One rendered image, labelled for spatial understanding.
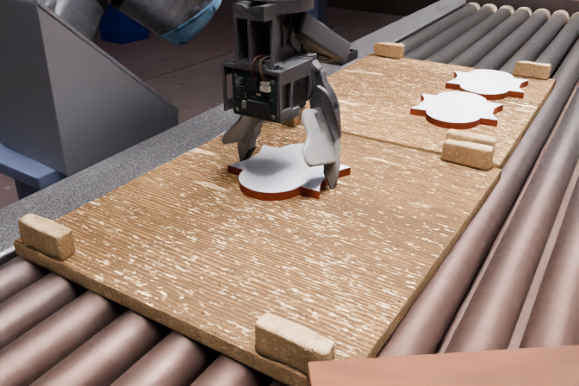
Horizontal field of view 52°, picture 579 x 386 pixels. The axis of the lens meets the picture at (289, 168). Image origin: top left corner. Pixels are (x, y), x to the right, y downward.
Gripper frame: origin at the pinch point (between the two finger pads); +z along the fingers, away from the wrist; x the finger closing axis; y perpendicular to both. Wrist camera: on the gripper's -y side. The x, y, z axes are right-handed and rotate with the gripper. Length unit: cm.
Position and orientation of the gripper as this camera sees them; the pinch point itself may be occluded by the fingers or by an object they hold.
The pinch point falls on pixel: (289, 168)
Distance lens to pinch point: 68.9
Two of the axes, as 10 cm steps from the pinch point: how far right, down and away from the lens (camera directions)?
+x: 8.4, 2.3, -4.9
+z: 0.0, 9.0, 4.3
